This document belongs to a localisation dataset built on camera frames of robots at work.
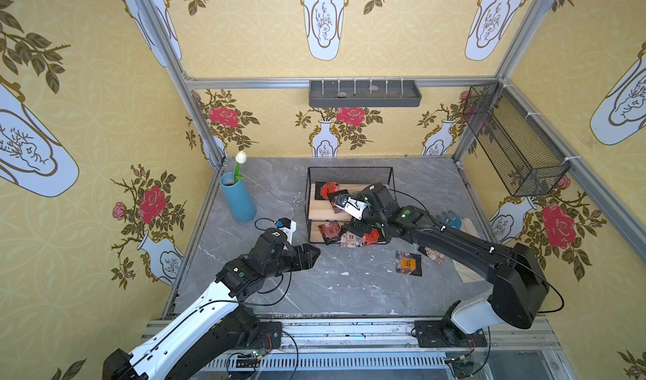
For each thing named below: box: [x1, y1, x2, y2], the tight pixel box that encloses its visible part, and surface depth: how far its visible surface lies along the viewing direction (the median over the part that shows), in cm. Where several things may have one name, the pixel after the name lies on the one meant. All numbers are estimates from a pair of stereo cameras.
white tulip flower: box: [233, 150, 247, 185], surface depth 83 cm
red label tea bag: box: [319, 181, 340, 201], surface depth 92 cm
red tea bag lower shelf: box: [362, 228, 381, 247], surface depth 94 cm
